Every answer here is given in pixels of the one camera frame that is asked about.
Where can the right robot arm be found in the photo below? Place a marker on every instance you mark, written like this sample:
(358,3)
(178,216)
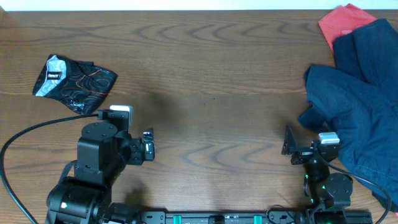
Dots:
(329,193)

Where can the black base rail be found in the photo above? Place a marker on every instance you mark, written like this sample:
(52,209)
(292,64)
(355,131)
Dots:
(270,217)

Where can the dark blue denim garment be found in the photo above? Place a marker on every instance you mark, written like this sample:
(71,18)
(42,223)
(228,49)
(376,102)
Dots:
(357,99)

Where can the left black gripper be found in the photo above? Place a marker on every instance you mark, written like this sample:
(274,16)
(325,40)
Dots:
(148,146)

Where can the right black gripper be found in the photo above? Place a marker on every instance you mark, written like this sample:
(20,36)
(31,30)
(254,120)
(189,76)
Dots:
(290,147)

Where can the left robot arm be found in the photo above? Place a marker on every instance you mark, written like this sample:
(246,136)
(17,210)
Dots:
(84,191)

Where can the black cycling jersey orange lines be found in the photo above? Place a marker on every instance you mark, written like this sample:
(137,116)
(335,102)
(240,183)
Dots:
(79,85)

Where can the red cloth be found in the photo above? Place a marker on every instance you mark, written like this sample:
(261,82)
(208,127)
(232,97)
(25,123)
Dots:
(343,20)

